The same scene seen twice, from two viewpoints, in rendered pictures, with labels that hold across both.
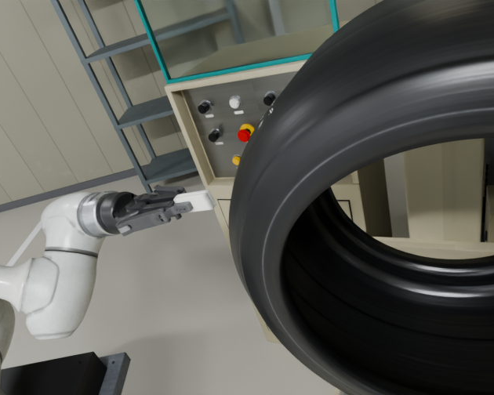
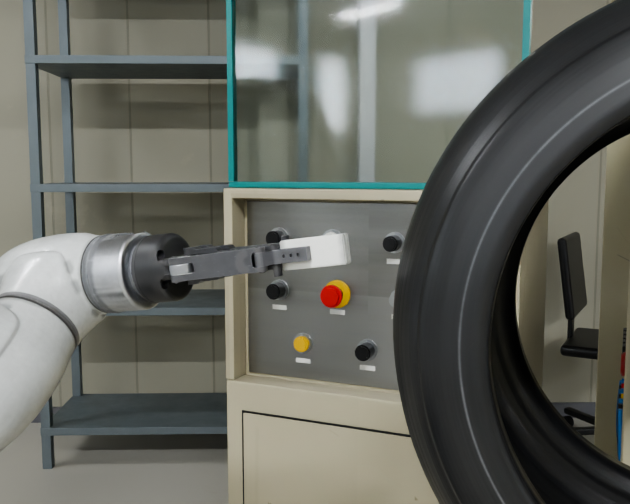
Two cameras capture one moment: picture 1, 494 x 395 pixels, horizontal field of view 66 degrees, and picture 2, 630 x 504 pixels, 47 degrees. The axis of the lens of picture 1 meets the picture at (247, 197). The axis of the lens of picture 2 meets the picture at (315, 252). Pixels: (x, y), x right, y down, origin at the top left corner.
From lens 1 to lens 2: 35 cm
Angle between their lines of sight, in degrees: 26
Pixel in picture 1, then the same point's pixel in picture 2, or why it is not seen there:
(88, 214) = (108, 251)
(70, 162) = not seen: outside the picture
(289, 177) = (559, 111)
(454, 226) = not seen: outside the picture
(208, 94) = (289, 219)
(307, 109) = (599, 31)
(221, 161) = (271, 342)
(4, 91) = not seen: outside the picture
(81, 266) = (54, 339)
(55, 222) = (35, 259)
